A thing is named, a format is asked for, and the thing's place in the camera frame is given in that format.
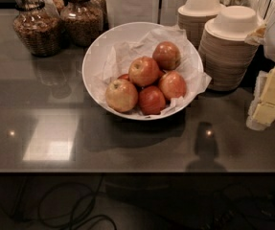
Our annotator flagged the black floor cable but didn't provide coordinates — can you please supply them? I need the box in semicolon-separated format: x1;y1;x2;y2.
0;174;118;230

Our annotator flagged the right glass cereal jar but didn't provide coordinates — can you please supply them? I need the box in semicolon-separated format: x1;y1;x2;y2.
60;0;103;47

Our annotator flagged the back glass jar left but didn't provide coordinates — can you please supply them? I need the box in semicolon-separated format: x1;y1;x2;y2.
41;0;64;16

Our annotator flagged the front paper bowl stack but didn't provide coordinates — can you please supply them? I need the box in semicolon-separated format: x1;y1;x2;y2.
198;6;261;91

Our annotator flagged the red-yellow apple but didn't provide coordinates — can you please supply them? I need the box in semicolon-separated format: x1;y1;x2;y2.
128;57;160;87

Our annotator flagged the front centre dark red apple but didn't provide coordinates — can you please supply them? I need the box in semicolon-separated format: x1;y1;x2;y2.
138;85;166;115

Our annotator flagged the back right red apple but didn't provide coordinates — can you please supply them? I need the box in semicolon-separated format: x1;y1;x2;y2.
152;41;181;71

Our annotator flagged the back paper bowl stack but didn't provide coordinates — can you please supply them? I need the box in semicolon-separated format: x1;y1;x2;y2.
177;0;224;48

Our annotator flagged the small hidden red apple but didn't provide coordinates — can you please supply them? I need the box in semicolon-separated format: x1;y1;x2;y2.
118;74;129;81

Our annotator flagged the white crumpled paper liner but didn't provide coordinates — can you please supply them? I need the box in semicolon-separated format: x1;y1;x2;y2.
93;26;213;117

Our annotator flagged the paper bowl stack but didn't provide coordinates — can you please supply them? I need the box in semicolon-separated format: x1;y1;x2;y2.
198;6;261;91
177;0;224;48

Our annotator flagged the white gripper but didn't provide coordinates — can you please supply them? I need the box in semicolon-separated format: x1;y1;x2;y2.
244;12;275;130

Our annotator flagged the front left yellow-red apple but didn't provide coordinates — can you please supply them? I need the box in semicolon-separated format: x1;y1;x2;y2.
105;79;138;113

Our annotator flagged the left glass granola jar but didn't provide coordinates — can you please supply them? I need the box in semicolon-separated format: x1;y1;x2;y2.
12;0;62;57

